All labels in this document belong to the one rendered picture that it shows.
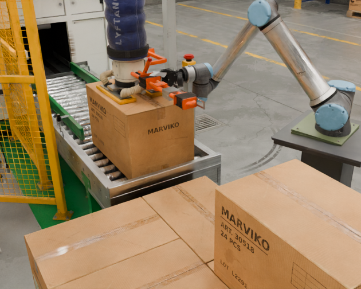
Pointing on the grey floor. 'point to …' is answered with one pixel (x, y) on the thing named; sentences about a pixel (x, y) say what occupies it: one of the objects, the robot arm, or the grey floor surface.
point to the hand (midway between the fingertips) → (152, 82)
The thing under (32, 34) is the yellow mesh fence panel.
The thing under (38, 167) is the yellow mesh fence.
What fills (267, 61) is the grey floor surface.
